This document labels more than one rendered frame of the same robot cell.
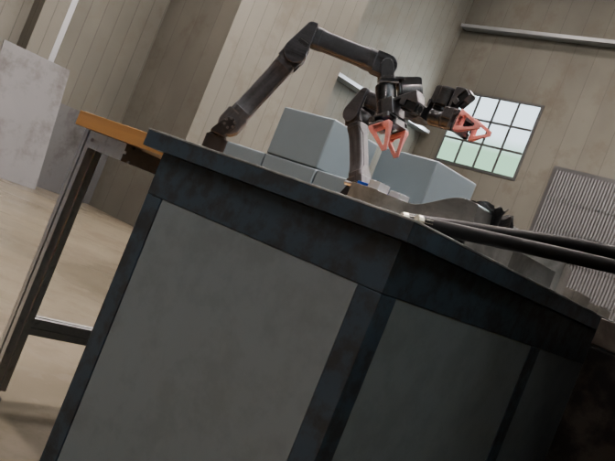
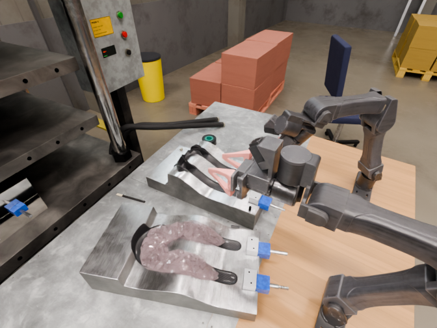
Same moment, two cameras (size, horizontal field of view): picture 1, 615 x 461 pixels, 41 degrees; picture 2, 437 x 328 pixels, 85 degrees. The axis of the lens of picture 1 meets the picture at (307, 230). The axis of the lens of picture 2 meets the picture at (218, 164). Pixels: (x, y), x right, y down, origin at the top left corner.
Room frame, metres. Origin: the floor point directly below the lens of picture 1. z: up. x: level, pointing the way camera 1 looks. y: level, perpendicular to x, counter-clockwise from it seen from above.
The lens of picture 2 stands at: (2.85, -0.46, 1.57)
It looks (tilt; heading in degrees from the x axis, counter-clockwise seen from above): 40 degrees down; 168
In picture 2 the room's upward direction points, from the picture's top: straight up
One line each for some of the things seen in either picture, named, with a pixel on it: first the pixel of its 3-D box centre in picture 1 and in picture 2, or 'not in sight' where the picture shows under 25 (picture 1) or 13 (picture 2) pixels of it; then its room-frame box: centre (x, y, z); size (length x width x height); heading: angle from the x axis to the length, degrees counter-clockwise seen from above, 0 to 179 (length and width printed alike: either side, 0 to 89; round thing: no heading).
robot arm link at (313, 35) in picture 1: (339, 59); (349, 114); (2.27, 0.09, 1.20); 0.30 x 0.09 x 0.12; 93
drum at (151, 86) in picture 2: not in sight; (150, 77); (-0.65, -0.70, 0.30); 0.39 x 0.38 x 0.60; 46
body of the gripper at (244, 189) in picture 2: (454, 123); (259, 179); (2.49, -0.29, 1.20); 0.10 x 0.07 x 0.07; 136
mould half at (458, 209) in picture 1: (449, 228); (211, 175); (2.11, -0.34, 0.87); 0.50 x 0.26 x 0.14; 51
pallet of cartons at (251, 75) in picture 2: not in sight; (242, 72); (-0.30, 0.55, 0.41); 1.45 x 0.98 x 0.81; 135
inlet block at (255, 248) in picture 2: not in sight; (266, 250); (2.48, -0.22, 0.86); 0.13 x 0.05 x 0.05; 68
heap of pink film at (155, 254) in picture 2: not in sight; (181, 245); (2.43, -0.49, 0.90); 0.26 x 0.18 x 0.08; 68
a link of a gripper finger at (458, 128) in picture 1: (469, 124); (235, 164); (2.43, -0.33, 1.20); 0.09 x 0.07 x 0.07; 46
